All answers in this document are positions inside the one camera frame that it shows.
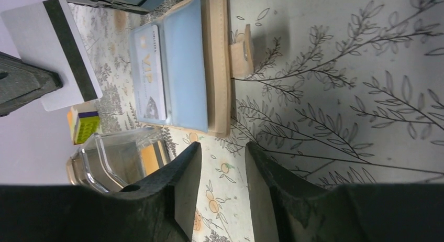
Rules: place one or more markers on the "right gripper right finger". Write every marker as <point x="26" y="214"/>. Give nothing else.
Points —
<point x="285" y="207"/>

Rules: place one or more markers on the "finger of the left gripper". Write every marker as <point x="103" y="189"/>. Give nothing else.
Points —
<point x="23" y="83"/>

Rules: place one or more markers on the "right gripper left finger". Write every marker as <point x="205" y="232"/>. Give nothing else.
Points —
<point x="160" y="207"/>

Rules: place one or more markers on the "gold magnetic stripe cards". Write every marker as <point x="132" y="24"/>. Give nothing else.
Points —
<point x="154" y="157"/>

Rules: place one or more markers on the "white striped card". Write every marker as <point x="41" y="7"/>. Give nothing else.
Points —
<point x="45" y="35"/>

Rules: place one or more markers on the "white VIP card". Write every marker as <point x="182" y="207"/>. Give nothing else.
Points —
<point x="147" y="73"/>

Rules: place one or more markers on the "clear transparent card holder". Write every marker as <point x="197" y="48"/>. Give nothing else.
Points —
<point x="111" y="162"/>

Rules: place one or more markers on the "colourful sticky note stack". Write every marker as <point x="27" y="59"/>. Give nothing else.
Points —
<point x="83" y="120"/>

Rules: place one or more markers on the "floral patterned table mat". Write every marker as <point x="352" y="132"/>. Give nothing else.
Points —
<point x="343" y="91"/>

